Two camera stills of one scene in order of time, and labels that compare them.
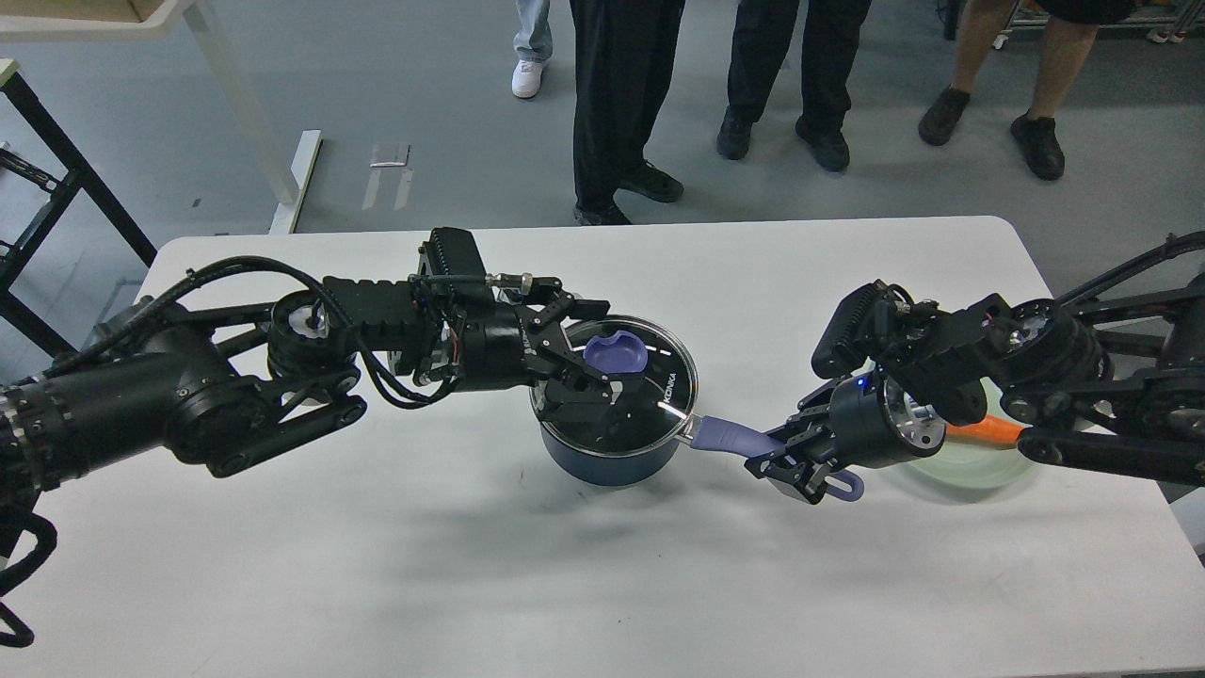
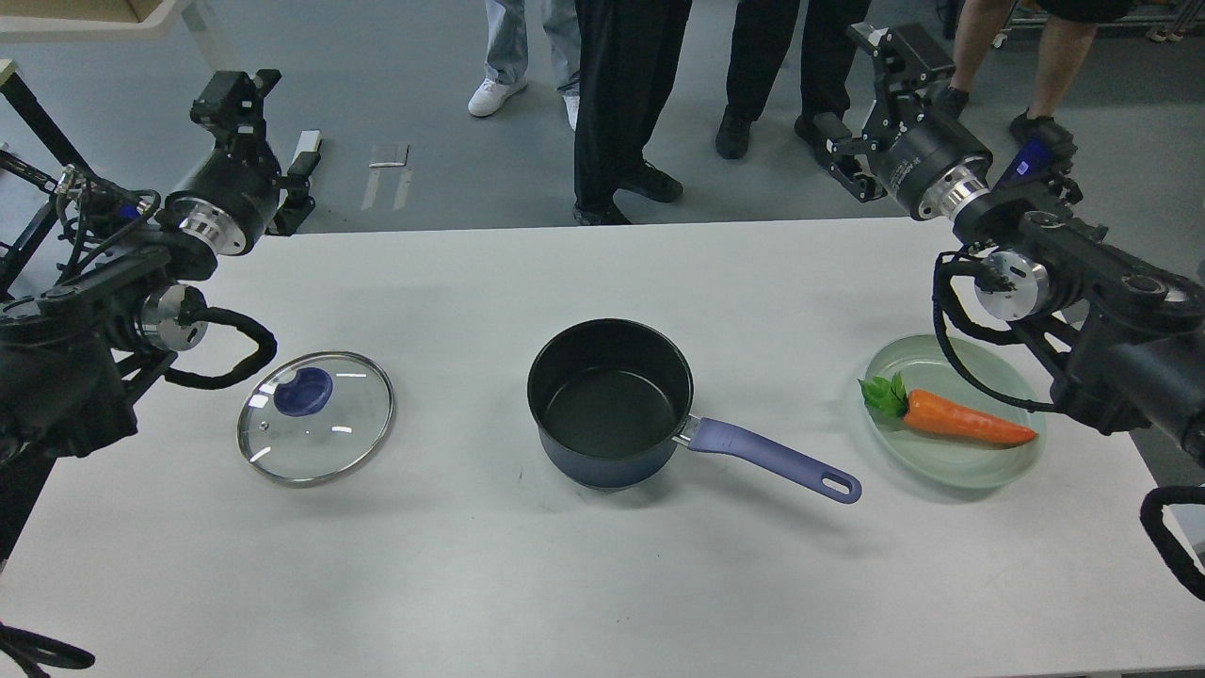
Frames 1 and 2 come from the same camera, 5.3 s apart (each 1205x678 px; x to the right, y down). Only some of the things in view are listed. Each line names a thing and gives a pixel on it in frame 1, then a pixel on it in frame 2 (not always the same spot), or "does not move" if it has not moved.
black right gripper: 871,427 to 935,165
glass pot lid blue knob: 624,353 to 315,419
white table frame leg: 290,185 does not move
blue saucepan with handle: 639,436 does not move
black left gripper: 512,346 to 232,202
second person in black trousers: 829,43 does not move
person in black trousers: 624,54 does not move
